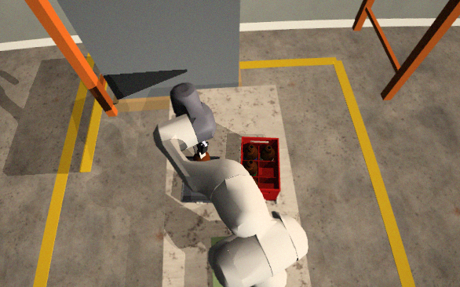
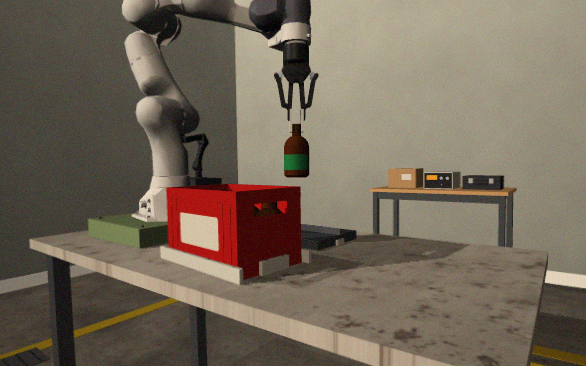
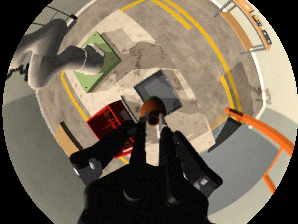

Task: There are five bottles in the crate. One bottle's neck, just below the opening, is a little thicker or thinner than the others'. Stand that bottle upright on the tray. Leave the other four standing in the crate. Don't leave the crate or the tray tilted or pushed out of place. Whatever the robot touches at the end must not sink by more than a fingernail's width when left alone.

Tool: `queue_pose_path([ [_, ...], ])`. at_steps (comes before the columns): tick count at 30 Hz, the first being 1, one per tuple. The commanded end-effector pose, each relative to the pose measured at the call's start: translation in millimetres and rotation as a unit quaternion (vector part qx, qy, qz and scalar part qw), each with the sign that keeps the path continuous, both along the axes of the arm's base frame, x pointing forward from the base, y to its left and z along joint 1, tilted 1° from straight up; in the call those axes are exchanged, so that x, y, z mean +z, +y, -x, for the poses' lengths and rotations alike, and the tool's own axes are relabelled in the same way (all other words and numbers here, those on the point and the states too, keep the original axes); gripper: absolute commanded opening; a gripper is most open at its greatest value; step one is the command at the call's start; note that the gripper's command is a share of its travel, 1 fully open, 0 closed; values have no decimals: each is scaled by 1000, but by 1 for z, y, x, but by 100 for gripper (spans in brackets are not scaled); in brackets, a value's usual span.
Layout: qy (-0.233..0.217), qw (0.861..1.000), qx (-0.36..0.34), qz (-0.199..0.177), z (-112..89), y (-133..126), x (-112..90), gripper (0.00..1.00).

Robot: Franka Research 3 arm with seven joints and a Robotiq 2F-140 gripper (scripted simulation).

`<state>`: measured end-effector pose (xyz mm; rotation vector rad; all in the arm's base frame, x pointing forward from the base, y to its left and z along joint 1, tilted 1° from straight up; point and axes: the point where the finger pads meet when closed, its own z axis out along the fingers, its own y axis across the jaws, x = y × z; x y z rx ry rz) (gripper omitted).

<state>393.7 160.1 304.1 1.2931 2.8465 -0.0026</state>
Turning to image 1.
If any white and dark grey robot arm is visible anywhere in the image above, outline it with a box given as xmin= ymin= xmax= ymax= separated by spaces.
xmin=153 ymin=82 xmax=308 ymax=287

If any brown bottle with green label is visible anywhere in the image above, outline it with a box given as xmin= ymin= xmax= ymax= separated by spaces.
xmin=193 ymin=152 xmax=210 ymax=162

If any red plastic crate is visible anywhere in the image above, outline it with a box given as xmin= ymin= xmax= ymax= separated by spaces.
xmin=240 ymin=136 xmax=280 ymax=201

